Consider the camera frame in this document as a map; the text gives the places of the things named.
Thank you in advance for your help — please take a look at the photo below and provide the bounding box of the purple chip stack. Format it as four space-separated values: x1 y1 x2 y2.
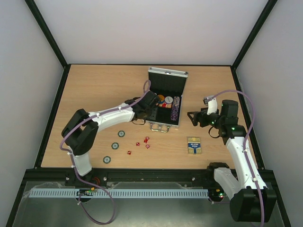
170 96 181 121

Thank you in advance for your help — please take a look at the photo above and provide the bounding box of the playing card box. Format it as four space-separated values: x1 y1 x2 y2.
187 137 202 155

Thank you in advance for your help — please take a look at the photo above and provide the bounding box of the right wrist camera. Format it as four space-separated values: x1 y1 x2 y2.
203 96 218 115

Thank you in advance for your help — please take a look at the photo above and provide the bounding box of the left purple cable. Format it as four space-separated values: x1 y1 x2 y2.
60 79 152 225

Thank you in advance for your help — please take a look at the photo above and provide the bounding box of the grey slotted cable duct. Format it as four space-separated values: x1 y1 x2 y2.
29 188 209 199

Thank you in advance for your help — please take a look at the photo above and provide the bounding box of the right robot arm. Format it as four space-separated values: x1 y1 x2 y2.
187 99 276 224

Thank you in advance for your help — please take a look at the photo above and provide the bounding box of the orange dealer button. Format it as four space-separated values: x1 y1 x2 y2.
158 95 165 103

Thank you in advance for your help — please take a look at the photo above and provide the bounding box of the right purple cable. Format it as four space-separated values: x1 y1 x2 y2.
208 89 266 224

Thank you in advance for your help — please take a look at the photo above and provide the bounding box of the aluminium poker case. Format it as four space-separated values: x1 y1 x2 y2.
146 67 188 133

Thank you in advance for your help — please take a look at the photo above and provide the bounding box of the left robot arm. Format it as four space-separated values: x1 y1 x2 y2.
60 91 160 176

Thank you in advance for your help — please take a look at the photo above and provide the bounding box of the purple cable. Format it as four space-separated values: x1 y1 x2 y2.
60 79 152 225
208 89 266 224

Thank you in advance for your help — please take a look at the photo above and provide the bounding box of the black frame rail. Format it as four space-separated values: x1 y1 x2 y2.
23 167 275 187

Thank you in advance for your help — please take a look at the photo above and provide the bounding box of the green poker chip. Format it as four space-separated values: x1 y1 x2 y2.
103 156 111 164
118 131 125 137
111 142 119 149

